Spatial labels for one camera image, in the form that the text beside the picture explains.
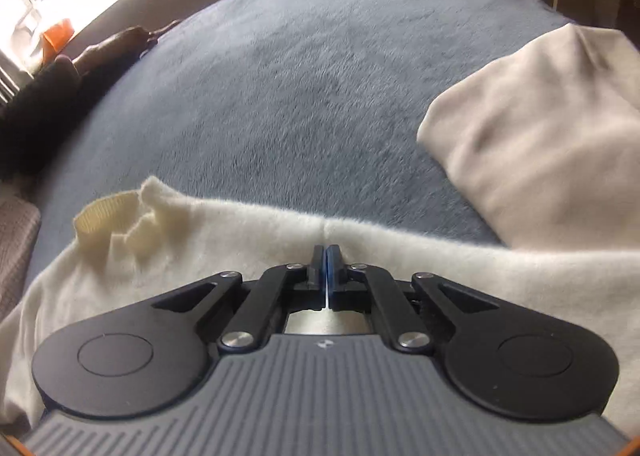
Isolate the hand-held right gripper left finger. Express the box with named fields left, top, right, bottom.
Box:
left=152, top=245, right=326, bottom=354

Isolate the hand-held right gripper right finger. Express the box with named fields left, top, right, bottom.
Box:
left=326, top=245, right=501, bottom=354

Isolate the cream deer sweater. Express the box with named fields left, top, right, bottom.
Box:
left=0, top=176, right=640, bottom=437

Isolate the beige folded garment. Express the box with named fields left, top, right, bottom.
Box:
left=416, top=22, right=640, bottom=249

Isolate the pink checked knit garment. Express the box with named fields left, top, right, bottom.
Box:
left=0, top=196, right=42, bottom=322

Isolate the orange bag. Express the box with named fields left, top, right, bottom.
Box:
left=42, top=18, right=76, bottom=49

